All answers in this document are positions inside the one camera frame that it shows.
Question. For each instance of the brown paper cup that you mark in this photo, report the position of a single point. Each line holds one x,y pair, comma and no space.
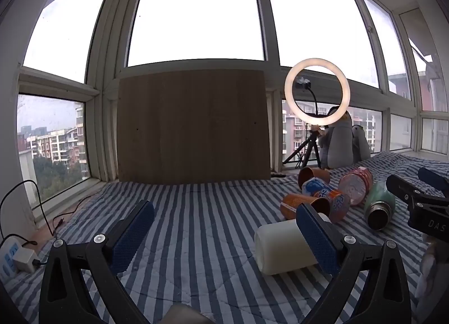
314,175

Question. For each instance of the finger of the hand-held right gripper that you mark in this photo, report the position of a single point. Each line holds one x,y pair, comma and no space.
403,189
435,176

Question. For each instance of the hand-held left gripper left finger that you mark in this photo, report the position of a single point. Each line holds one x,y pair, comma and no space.
135,232

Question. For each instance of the wooden board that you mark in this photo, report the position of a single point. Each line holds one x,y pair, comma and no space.
193,127

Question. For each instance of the black tripod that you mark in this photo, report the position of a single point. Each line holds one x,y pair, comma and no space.
310,148

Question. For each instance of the black gooseneck phone holder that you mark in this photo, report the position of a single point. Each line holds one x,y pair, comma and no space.
314,97

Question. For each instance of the blue striped blanket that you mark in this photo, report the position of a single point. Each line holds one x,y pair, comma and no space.
210,211

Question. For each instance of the white cup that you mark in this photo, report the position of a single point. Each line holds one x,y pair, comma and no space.
280,246

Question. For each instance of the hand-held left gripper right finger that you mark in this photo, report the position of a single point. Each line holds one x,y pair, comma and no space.
315,239

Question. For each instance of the white power strip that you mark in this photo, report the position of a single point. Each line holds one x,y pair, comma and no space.
7,257

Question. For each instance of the pink plastic bottle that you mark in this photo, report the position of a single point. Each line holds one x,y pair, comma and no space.
356,185

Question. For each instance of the grey penguin plush toy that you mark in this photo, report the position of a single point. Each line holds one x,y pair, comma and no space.
340,141

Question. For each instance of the blue and orange printed cup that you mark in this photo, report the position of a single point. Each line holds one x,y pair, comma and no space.
326,194

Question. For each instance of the orange paper cup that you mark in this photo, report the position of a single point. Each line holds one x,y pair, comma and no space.
293,204

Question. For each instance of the green thermos bottle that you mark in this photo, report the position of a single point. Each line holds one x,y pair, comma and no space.
380,204

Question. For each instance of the white charger plug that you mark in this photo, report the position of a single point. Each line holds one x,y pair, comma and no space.
25,260

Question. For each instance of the person's right hand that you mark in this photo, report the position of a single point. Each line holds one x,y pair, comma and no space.
435,271

